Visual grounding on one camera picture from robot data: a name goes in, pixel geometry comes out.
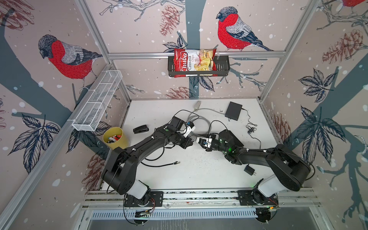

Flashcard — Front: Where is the grey ethernet cable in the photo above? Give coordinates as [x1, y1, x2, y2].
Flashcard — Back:
[186, 107, 225, 139]

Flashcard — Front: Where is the red chips bag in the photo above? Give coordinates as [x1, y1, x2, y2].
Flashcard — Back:
[174, 49, 217, 72]

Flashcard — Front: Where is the black stapler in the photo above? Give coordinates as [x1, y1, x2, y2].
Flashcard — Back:
[133, 125, 149, 134]

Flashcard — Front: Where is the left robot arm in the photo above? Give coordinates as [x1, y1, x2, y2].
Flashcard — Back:
[101, 117, 195, 200]

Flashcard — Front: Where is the yellow cup with markers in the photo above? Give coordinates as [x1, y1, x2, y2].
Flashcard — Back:
[103, 127, 129, 150]

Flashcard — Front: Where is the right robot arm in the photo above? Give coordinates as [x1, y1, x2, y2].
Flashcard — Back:
[195, 129, 311, 205]

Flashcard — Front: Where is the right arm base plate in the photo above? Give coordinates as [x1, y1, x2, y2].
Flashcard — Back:
[237, 190, 278, 206]

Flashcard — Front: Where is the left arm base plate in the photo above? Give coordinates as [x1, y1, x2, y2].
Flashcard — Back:
[124, 189, 163, 208]

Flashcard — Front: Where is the grey USB adapter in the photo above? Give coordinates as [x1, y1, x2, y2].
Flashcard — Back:
[194, 101, 201, 111]

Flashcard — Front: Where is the right black power adapter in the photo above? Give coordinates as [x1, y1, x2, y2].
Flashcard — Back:
[244, 164, 256, 176]

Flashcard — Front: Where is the black wire wall basket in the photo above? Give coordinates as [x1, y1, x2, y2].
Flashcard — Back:
[168, 56, 230, 77]

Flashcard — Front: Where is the white mesh wall shelf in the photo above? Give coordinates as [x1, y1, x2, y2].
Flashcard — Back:
[72, 70, 122, 132]

